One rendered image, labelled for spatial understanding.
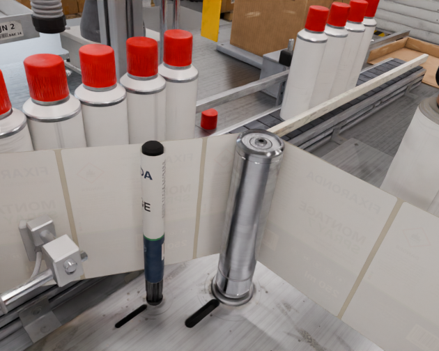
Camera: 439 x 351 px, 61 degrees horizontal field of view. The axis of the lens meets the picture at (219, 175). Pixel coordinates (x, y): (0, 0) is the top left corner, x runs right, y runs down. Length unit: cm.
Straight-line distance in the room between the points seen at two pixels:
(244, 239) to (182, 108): 20
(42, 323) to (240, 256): 23
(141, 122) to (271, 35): 73
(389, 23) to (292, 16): 397
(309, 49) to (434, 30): 425
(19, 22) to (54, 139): 54
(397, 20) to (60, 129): 474
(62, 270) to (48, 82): 17
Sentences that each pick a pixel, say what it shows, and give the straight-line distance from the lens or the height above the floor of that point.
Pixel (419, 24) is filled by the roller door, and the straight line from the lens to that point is 491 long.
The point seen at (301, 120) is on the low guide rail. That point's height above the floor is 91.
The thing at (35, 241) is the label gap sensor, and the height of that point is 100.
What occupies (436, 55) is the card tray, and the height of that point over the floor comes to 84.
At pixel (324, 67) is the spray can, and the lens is 74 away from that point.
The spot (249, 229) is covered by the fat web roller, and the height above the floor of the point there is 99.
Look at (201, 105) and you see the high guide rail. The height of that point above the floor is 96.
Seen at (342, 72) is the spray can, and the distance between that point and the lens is 80.
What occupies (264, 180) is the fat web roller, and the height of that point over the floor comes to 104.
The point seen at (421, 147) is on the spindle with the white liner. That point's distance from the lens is 43.
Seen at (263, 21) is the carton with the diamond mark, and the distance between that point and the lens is 112.
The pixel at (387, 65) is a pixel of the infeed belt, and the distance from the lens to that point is 118.
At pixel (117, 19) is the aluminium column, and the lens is 55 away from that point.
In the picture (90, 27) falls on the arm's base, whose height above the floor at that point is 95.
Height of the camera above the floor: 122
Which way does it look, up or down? 37 degrees down
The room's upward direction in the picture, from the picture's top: 7 degrees clockwise
